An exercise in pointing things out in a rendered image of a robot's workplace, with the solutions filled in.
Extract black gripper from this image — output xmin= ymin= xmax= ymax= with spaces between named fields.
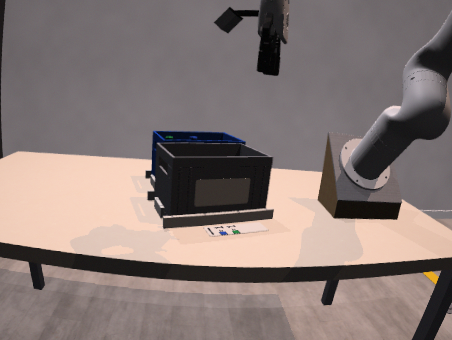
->
xmin=257 ymin=0 xmax=289 ymax=76

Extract white paper pick list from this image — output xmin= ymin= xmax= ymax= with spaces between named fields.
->
xmin=203 ymin=222 xmax=269 ymax=237

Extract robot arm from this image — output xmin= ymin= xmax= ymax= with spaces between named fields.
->
xmin=214 ymin=7 xmax=452 ymax=190

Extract blue plastic bottle crate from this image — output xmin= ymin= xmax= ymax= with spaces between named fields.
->
xmin=151 ymin=131 xmax=235 ymax=177

